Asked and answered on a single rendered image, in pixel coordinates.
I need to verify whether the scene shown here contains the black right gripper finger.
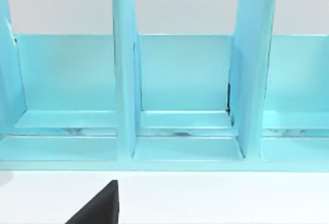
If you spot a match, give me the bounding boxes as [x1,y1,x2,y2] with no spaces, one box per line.
[64,179,120,224]

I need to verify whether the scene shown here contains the light blue rack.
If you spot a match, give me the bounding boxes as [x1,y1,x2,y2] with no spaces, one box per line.
[0,0,329,173]

